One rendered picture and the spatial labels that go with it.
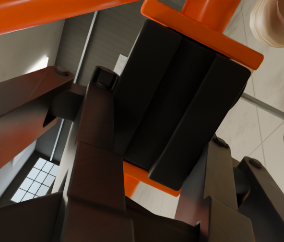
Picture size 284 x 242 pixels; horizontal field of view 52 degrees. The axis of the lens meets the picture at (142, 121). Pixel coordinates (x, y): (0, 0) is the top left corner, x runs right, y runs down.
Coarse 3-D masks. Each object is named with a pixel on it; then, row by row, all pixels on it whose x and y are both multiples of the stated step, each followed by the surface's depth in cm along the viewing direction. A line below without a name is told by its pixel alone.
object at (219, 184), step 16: (208, 144) 13; (224, 144) 14; (208, 160) 11; (224, 160) 12; (192, 176) 12; (208, 176) 10; (224, 176) 11; (192, 192) 11; (208, 192) 9; (224, 192) 10; (192, 208) 9; (208, 208) 7; (224, 208) 8; (192, 224) 8; (208, 224) 7; (224, 224) 7; (240, 224) 7; (208, 240) 6; (224, 240) 6; (240, 240) 7
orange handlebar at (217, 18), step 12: (192, 0) 14; (204, 0) 13; (216, 0) 13; (228, 0) 13; (240, 0) 14; (192, 12) 14; (204, 12) 13; (216, 12) 13; (228, 12) 13; (216, 24) 14; (132, 180) 17; (132, 192) 17
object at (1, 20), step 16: (0, 0) 16; (16, 0) 16; (32, 0) 16; (48, 0) 16; (64, 0) 15; (80, 0) 15; (96, 0) 16; (112, 0) 16; (128, 0) 16; (0, 16) 16; (16, 16) 16; (32, 16) 16; (48, 16) 16; (64, 16) 16; (0, 32) 17
